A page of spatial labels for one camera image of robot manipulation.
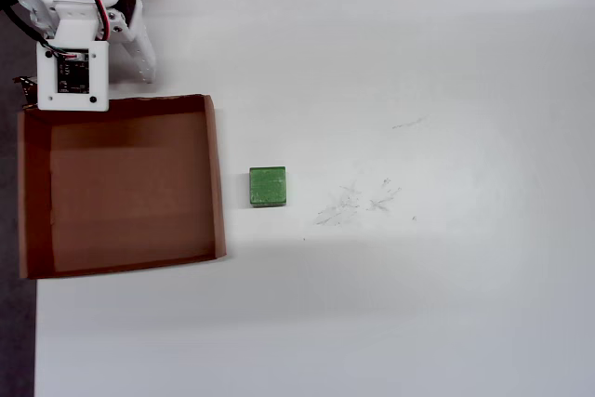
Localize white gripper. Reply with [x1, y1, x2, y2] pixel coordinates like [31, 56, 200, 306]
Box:
[17, 0, 158, 86]

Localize green cube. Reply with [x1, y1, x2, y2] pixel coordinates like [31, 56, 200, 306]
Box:
[248, 165, 290, 209]

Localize brown cardboard box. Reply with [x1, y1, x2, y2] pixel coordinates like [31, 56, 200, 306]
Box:
[17, 93, 228, 281]

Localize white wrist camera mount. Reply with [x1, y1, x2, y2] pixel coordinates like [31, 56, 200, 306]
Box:
[35, 2, 111, 112]

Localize thin black camera cable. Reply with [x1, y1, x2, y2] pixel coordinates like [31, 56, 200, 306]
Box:
[0, 0, 52, 52]

